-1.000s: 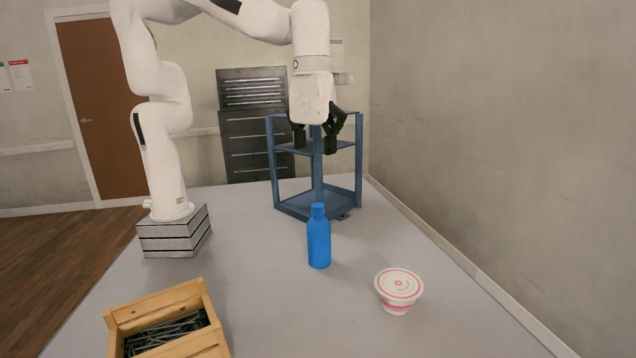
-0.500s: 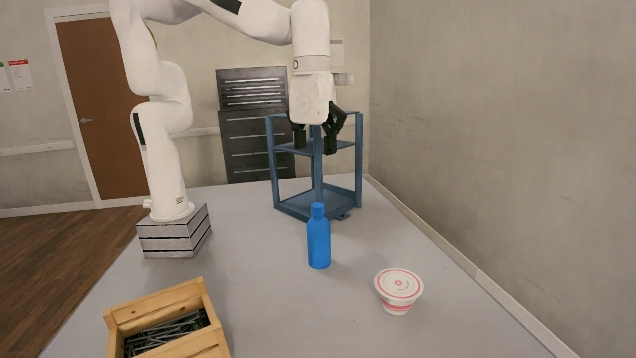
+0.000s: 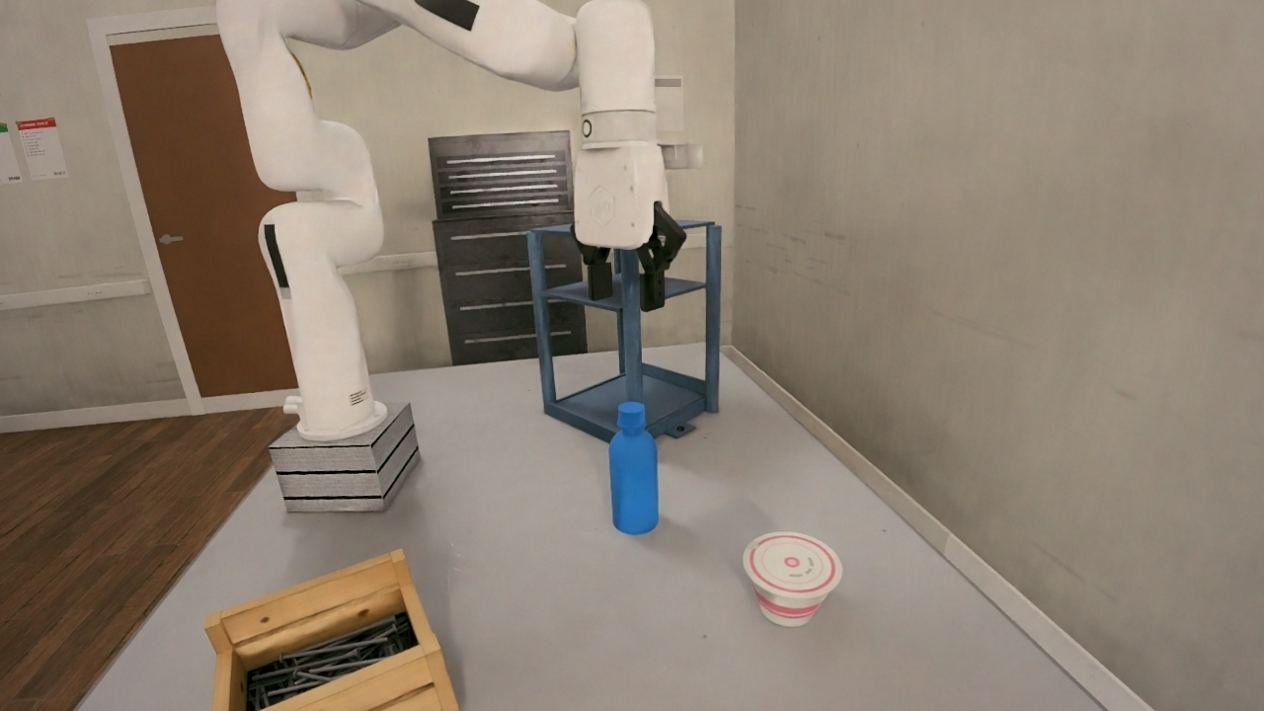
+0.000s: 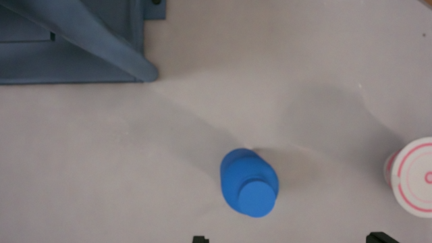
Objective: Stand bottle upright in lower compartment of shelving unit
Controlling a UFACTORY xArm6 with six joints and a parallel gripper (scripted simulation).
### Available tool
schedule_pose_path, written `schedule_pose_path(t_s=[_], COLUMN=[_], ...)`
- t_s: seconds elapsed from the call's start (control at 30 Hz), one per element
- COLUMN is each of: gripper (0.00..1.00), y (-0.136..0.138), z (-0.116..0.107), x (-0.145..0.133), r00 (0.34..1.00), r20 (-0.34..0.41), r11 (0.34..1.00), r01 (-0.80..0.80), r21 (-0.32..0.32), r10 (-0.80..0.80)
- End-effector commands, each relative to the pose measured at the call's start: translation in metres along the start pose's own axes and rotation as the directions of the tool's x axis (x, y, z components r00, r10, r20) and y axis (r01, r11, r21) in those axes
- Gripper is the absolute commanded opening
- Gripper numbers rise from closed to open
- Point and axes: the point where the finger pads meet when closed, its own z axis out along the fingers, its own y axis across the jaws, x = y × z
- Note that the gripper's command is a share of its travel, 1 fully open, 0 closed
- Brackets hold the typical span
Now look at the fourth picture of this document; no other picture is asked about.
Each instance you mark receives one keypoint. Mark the blue bottle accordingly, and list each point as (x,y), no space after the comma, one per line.
(247,181)

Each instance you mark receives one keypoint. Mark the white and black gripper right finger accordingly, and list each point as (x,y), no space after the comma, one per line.
(380,237)

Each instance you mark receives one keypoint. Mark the white yogurt cup with pink stripes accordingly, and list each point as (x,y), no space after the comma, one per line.
(409,174)

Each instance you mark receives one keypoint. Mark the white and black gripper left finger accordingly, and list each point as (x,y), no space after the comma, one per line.
(200,239)

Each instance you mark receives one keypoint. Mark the blue shelving unit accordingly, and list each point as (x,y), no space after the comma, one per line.
(93,41)

